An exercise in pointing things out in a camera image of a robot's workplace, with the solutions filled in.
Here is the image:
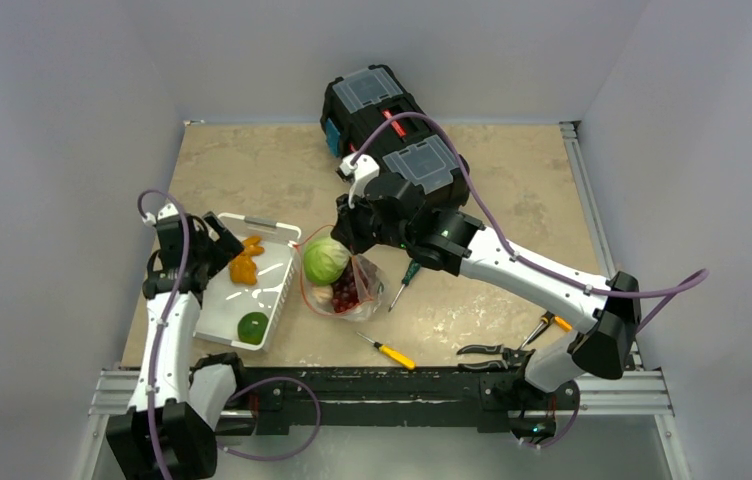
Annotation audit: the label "green cabbage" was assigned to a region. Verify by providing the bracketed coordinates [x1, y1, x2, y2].
[302, 236, 352, 286]

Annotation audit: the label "red grape bunch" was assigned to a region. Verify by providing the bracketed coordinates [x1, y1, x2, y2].
[331, 260, 371, 314]

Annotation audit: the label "clear zip bag orange zipper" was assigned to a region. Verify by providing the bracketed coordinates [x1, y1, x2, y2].
[296, 225, 385, 322]

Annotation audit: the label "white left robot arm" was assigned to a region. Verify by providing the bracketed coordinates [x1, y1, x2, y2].
[106, 204, 250, 479]

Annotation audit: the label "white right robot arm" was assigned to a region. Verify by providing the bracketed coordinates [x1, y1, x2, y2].
[331, 174, 641, 407]

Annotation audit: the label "orange food piece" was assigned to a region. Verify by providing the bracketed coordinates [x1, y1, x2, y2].
[228, 236, 265, 286]

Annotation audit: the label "white plastic basket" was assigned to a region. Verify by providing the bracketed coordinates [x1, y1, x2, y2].
[194, 213, 302, 352]

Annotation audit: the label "green bell pepper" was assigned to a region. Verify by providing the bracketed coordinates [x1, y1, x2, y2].
[237, 312, 269, 345]

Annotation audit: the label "orange black screwdriver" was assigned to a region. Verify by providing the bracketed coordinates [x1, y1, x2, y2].
[520, 311, 572, 350]

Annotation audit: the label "black pliers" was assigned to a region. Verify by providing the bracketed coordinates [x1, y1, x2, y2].
[457, 344, 534, 372]

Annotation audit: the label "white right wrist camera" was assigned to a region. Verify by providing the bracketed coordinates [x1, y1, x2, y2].
[337, 154, 380, 209]

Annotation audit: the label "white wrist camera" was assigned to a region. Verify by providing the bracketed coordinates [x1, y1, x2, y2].
[142, 203, 180, 227]
[337, 154, 380, 209]

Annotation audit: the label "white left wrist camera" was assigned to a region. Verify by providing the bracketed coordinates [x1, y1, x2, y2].
[142, 203, 180, 227]

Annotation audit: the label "green handled screwdriver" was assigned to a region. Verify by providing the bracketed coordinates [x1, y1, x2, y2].
[388, 260, 421, 312]

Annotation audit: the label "yellow handled screwdriver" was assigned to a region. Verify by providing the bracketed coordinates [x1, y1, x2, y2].
[356, 331, 416, 371]

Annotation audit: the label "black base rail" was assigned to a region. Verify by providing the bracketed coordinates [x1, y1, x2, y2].
[216, 367, 580, 437]

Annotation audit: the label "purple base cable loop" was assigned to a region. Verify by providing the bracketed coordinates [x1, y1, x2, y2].
[216, 377, 322, 463]

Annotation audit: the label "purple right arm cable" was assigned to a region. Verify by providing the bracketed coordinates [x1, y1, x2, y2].
[349, 111, 711, 334]

